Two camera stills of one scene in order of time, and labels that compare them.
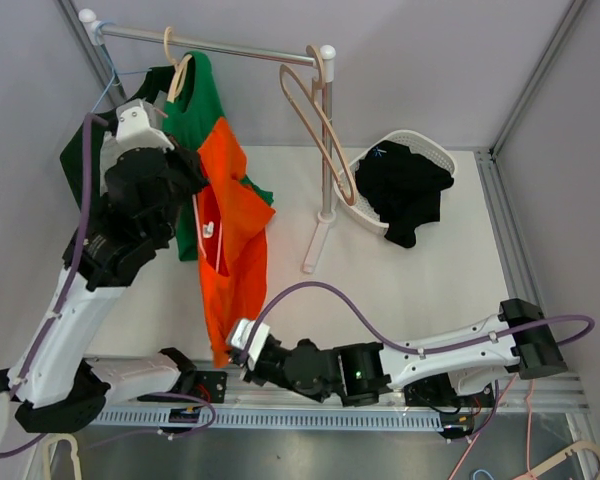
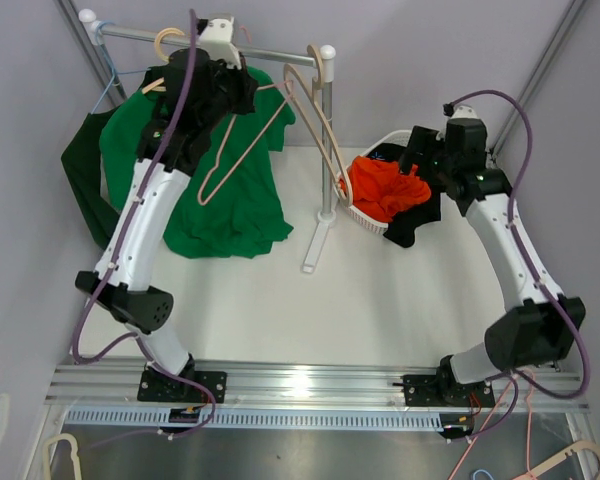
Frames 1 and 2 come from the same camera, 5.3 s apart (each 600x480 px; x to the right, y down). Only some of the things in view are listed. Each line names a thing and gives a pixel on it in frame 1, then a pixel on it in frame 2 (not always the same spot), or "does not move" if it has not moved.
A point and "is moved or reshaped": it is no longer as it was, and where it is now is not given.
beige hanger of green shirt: [179, 67] is moved or reshaped
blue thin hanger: [111, 64] does not move
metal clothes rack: [325, 60] does not move
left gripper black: [191, 160] to [246, 83]
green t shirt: [191, 111] is moved or reshaped
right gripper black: [254, 375] to [424, 142]
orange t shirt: [233, 219] to [379, 190]
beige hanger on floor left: [74, 453] does not move
